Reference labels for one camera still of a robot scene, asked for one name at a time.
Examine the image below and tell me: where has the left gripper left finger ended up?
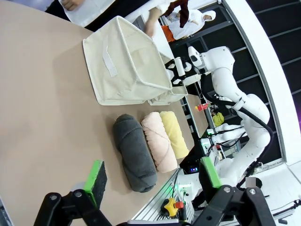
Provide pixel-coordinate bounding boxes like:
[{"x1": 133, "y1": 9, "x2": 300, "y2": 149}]
[{"x1": 33, "y1": 160, "x2": 111, "y2": 226}]

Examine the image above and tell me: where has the black corrugated cable hose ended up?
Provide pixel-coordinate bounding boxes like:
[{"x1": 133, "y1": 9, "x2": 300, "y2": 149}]
[{"x1": 200, "y1": 74, "x2": 275, "y2": 186}]

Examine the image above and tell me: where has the cream fabric basket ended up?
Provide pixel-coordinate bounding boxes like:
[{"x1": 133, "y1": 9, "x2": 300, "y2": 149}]
[
  {"x1": 82, "y1": 16, "x2": 174, "y2": 106},
  {"x1": 147, "y1": 52, "x2": 189, "y2": 106}
]

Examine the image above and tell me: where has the person's left hand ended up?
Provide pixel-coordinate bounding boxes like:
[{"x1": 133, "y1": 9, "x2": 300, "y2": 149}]
[{"x1": 144, "y1": 18, "x2": 156, "y2": 38}]

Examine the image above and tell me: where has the yellow towel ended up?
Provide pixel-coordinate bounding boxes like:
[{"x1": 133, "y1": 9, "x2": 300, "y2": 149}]
[{"x1": 159, "y1": 111, "x2": 190, "y2": 160}]

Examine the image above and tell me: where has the grey towel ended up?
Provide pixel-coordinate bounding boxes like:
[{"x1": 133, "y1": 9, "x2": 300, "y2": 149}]
[{"x1": 112, "y1": 113, "x2": 158, "y2": 194}]

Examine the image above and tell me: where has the person's right hand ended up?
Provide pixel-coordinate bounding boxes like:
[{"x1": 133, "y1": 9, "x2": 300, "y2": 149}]
[{"x1": 62, "y1": 0, "x2": 82, "y2": 11}]

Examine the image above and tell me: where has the rolled cream towel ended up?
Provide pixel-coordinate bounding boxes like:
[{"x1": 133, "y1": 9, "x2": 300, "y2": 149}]
[{"x1": 141, "y1": 112, "x2": 178, "y2": 174}]

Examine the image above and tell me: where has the yellow emergency stop button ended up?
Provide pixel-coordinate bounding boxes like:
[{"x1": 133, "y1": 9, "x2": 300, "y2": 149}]
[{"x1": 163, "y1": 198, "x2": 185, "y2": 218}]

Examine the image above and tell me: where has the person's left forearm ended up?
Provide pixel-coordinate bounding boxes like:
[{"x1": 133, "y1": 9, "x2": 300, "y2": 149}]
[{"x1": 147, "y1": 6, "x2": 166, "y2": 23}]

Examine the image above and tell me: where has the yellow-green bag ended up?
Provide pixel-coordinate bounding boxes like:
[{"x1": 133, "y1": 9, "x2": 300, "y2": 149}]
[{"x1": 212, "y1": 112, "x2": 224, "y2": 127}]

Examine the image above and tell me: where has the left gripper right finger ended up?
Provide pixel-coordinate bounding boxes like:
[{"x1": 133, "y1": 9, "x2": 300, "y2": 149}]
[{"x1": 192, "y1": 156, "x2": 277, "y2": 226}]

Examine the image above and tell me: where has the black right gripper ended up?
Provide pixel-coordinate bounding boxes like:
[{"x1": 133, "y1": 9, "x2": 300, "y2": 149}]
[{"x1": 164, "y1": 59, "x2": 202, "y2": 88}]

